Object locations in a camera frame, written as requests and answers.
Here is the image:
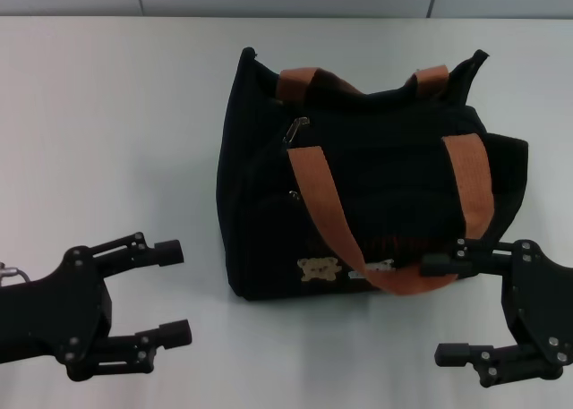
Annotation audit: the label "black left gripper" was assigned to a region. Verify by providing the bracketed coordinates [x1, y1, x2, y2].
[0, 232, 193, 380]

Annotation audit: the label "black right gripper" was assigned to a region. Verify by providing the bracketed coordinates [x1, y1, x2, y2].
[419, 237, 573, 388]

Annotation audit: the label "black food bag orange handles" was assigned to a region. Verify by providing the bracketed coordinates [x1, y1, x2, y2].
[216, 46, 529, 302]

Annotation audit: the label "silver metal zipper pull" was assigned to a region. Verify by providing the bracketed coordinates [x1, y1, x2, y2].
[281, 115, 312, 149]

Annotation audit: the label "left arm cable silver connector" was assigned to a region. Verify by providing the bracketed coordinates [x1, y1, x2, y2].
[0, 261, 35, 287]

